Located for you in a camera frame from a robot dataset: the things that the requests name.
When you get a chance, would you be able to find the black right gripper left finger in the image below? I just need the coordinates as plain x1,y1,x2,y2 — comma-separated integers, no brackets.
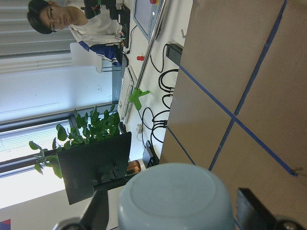
80,190,109,230

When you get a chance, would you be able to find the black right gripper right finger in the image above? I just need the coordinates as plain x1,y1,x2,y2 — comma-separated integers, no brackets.
236,188,277,230

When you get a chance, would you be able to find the light blue plastic cup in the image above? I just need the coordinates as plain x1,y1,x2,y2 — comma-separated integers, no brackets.
118,163,235,230

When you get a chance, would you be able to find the black monitor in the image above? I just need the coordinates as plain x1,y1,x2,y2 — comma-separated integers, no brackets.
57,132,131,205

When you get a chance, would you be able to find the green potted plant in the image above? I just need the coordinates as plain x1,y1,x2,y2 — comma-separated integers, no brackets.
29,104,120,179

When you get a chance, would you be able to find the reacher grabber tool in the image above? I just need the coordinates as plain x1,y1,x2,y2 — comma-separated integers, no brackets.
129,0,167,111

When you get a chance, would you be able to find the white keyboard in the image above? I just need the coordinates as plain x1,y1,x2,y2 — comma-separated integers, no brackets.
118,65,137,122

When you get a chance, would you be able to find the black power adapter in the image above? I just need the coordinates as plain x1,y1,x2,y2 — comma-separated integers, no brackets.
166,44,183,66

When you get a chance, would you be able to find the seated person white hoodie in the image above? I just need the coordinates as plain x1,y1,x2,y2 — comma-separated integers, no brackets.
27,0,122,67

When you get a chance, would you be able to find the teach pendant tablet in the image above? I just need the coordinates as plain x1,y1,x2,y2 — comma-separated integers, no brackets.
133,0,163,41

